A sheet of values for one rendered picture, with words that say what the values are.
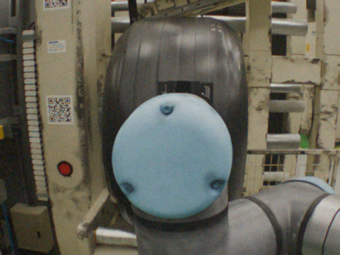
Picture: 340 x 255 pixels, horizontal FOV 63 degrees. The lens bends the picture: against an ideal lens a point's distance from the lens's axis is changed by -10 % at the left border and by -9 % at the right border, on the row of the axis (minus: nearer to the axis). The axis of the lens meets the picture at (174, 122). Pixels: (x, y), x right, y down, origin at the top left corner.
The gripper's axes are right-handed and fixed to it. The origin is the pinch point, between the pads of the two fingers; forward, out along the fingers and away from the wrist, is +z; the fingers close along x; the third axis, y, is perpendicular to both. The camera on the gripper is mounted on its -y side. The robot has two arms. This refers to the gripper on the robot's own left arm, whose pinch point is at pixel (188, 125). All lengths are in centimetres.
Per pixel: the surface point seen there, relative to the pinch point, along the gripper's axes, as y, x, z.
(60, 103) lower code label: 2.2, 32.8, 19.6
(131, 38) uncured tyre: 16.5, 12.3, 9.9
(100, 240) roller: -32.1, 21.7, 15.4
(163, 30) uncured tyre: 18.3, 5.8, 11.3
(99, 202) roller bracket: -26.0, 24.9, 25.9
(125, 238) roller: -30.9, 15.3, 15.6
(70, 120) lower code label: -2.2, 30.3, 20.1
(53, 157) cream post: -12.5, 36.1, 21.2
